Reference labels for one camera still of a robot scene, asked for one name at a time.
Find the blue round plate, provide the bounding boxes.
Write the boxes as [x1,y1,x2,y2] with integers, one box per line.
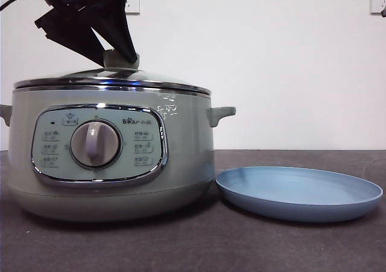
[215,166,384,223]

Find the pale green electric steamer pot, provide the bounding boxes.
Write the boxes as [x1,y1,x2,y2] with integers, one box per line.
[0,86,237,223]

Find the glass lid with green knob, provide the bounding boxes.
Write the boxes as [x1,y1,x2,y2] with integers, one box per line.
[13,49,212,96]

